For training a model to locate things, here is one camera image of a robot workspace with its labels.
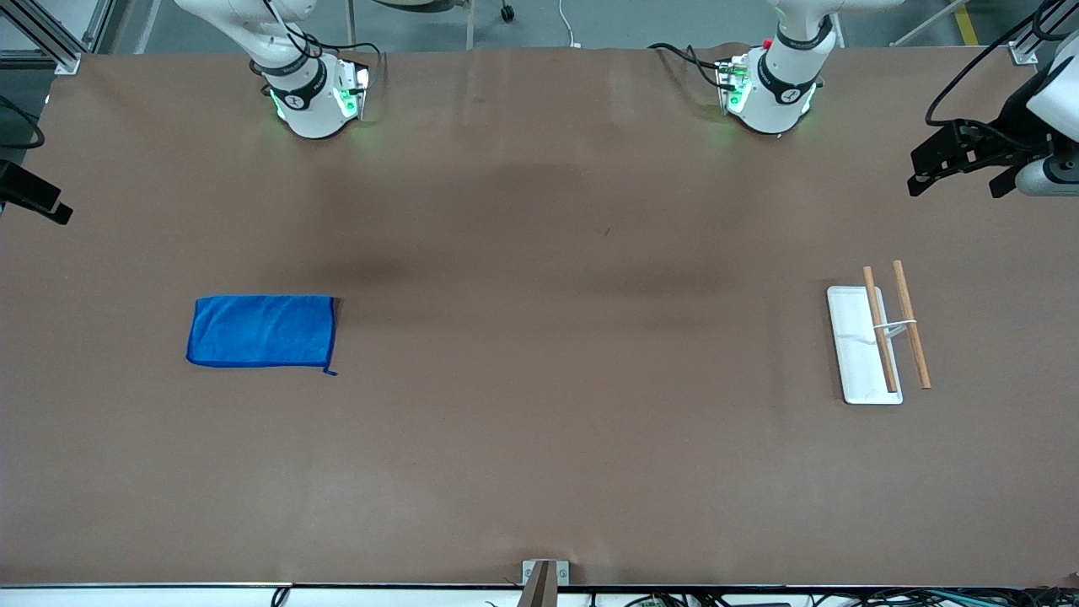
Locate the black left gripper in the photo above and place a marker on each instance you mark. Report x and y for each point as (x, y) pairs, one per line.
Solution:
(1009, 133)

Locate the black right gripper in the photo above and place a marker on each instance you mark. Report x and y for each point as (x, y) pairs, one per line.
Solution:
(25, 191)

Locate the blue microfibre towel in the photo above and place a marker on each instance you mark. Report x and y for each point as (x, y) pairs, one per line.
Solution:
(261, 330)

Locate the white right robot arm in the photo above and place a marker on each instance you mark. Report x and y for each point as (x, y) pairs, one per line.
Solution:
(308, 110)

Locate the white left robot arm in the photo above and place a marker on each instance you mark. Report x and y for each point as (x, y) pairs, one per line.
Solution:
(780, 93)

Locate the white rack base tray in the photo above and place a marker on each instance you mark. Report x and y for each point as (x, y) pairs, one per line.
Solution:
(856, 354)

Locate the black chair caster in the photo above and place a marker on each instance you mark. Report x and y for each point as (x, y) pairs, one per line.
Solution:
(507, 13)

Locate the brown table cover sheet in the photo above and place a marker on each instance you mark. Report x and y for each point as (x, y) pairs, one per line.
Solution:
(539, 405)

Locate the aluminium frame corner bracket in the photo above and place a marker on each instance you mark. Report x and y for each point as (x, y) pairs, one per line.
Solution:
(1022, 52)

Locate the aluminium frame profile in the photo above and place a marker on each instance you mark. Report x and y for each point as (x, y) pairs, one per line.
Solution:
(50, 42)

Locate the white table edge rail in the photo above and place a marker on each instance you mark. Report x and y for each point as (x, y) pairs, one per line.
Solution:
(169, 595)

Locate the grey camera mount plate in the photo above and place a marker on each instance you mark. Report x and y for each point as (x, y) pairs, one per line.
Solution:
(563, 573)

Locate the brown camera mount post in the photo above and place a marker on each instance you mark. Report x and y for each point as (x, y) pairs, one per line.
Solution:
(539, 586)

